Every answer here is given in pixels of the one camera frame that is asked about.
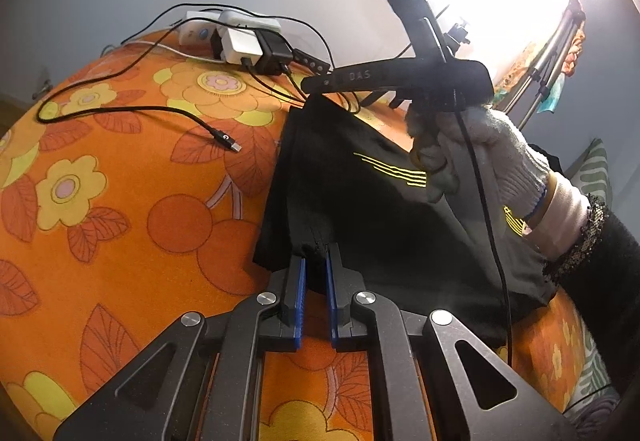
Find black shorts with yellow stripes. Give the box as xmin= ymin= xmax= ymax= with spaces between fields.
xmin=254 ymin=96 xmax=555 ymax=348

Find right forearm dark sleeve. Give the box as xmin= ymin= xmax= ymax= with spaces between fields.
xmin=525 ymin=172 xmax=639 ymax=395

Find right hand white glove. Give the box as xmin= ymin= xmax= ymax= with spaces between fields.
xmin=406 ymin=104 xmax=551 ymax=219

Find small black tripod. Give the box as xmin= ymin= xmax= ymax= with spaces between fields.
xmin=436 ymin=4 xmax=470 ymax=56

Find hanging colourful cloth garland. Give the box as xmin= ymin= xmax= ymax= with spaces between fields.
xmin=536 ymin=23 xmax=586 ymax=114

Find green white striped pillow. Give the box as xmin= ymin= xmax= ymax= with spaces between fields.
xmin=570 ymin=138 xmax=613 ymax=206

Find white power strip with adapters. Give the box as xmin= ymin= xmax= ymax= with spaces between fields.
xmin=178 ymin=10 xmax=293 ymax=76

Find orange floral bedsheet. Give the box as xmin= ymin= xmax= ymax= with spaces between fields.
xmin=0 ymin=27 xmax=616 ymax=441

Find black inline cable switch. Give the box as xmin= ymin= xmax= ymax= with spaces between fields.
xmin=292 ymin=48 xmax=331 ymax=76

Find black usb cable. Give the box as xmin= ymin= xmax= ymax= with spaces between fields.
xmin=34 ymin=2 xmax=336 ymax=153

